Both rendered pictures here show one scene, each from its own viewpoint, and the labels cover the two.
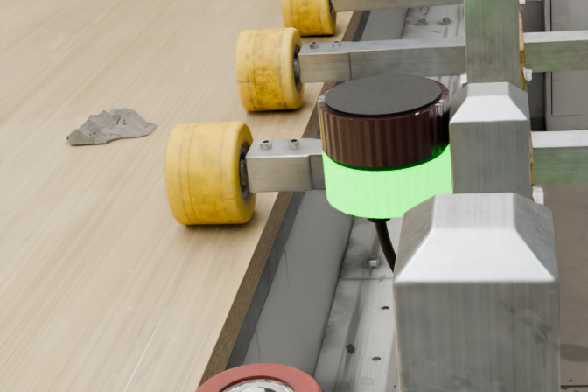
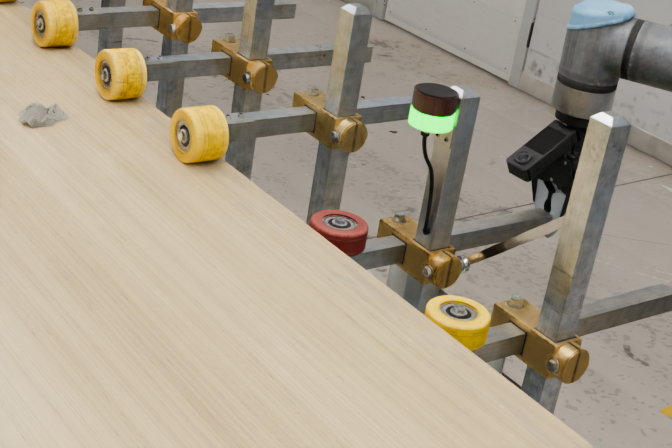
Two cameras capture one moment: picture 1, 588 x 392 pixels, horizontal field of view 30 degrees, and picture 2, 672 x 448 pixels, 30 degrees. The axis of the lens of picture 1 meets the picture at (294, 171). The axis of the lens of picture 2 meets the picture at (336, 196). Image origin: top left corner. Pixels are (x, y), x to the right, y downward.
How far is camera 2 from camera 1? 1.36 m
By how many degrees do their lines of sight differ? 47
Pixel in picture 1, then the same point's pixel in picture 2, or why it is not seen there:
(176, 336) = (266, 208)
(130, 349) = (256, 216)
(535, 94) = not seen: outside the picture
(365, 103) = (439, 93)
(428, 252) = (614, 121)
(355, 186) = (438, 122)
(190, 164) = (208, 128)
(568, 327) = not seen: hidden behind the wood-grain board
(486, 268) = (622, 123)
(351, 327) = not seen: hidden behind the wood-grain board
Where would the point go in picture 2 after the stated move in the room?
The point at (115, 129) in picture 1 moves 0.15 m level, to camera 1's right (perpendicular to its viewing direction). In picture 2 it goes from (51, 116) to (130, 100)
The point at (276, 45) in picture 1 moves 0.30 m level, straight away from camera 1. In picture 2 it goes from (137, 59) to (24, 3)
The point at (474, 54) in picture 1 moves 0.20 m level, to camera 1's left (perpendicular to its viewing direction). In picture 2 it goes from (348, 69) to (251, 89)
